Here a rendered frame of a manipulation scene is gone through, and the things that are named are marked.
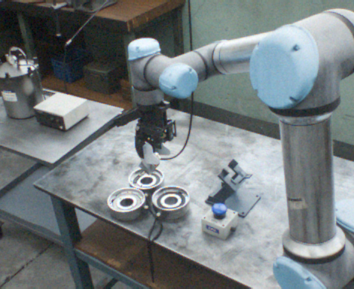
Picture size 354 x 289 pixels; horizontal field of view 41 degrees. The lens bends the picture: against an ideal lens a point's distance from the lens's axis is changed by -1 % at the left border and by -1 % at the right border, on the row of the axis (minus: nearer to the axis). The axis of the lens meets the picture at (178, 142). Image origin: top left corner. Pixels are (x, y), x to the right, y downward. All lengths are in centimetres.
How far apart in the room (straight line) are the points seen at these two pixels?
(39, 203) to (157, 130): 133
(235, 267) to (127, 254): 51
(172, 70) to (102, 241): 80
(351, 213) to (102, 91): 245
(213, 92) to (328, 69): 249
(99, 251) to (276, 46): 108
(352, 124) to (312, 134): 209
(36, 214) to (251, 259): 139
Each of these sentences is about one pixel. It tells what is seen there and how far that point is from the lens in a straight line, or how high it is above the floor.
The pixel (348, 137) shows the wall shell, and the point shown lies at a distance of 293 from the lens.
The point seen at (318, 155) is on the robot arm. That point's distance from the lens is 82.
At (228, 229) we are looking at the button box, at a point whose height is 82.
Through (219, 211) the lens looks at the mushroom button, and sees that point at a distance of 125.
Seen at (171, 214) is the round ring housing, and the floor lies 83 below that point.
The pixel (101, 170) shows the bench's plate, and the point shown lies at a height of 80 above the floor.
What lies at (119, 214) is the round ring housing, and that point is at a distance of 133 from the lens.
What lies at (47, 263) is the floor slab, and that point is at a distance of 245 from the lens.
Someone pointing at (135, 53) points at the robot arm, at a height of 127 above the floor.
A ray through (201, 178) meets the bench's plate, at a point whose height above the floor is 80.
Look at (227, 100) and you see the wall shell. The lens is 319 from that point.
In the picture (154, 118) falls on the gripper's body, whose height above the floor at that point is 109.
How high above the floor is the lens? 170
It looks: 33 degrees down
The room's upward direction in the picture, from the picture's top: 4 degrees counter-clockwise
